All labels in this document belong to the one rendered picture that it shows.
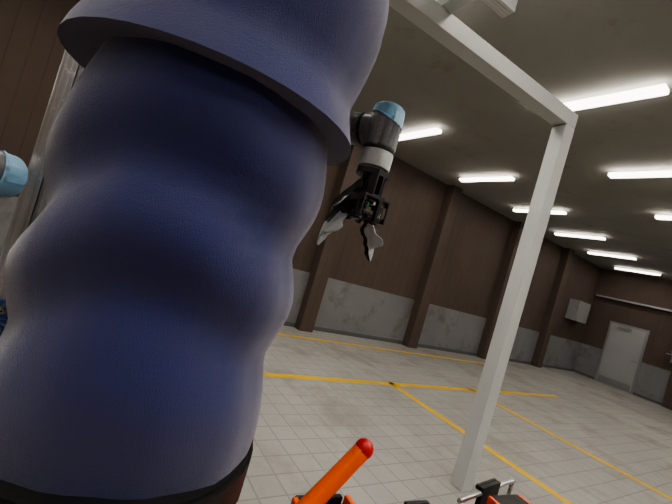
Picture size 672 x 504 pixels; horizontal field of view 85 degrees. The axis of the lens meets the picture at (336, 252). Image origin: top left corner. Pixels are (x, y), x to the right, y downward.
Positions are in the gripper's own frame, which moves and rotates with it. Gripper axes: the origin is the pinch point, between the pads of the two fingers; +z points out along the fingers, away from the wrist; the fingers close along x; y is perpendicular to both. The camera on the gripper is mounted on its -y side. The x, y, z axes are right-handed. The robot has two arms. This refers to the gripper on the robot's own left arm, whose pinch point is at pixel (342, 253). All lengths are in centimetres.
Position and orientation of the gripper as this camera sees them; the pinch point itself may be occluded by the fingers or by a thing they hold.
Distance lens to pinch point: 85.4
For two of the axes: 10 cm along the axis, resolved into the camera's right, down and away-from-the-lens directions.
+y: 5.2, 1.4, -8.4
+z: -2.8, 9.6, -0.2
